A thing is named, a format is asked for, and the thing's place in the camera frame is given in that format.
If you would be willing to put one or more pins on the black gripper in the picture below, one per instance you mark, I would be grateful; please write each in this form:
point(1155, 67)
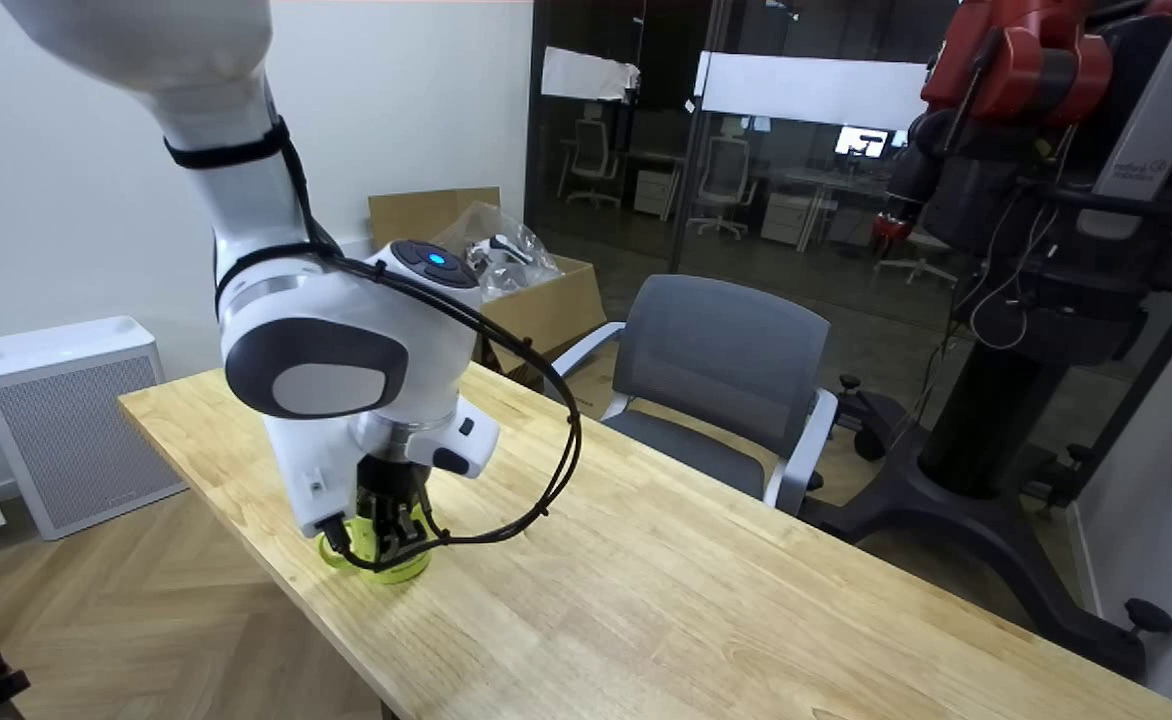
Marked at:
point(391, 481)

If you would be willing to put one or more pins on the yellow-green mug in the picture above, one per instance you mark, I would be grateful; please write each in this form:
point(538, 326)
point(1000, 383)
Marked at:
point(406, 569)

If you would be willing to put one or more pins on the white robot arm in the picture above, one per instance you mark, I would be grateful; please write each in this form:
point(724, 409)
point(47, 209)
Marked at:
point(307, 332)

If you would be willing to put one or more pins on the brown cardboard box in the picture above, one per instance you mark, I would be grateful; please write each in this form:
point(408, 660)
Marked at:
point(550, 314)

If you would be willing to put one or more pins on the clear plastic wrap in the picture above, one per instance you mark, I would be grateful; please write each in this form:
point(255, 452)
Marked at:
point(505, 255)

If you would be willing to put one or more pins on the white air purifier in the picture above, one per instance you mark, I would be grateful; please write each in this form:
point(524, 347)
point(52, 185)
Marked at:
point(71, 424)

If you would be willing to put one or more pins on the grey office chair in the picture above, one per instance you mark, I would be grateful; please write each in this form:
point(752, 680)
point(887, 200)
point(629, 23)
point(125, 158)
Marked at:
point(724, 364)

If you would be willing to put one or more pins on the background office chair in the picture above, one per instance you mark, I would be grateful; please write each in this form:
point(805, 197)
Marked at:
point(591, 153)

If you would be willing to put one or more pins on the small white glass sign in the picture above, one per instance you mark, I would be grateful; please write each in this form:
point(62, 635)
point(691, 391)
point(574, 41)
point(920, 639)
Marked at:
point(591, 75)

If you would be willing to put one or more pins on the red background chair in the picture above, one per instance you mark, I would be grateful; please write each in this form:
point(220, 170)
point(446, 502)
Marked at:
point(911, 245)

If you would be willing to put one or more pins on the wide white glass sign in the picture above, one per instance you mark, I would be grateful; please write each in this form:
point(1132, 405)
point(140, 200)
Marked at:
point(811, 90)

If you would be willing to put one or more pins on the lit background monitor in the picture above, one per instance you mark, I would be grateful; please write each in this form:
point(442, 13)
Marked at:
point(863, 142)

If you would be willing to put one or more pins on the red humanoid robot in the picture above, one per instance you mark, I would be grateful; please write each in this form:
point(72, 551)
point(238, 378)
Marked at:
point(1027, 67)

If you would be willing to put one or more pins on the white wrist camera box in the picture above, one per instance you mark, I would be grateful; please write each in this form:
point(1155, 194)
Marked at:
point(311, 484)

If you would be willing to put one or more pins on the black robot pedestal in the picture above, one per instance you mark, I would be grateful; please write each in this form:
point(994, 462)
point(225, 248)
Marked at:
point(998, 424)

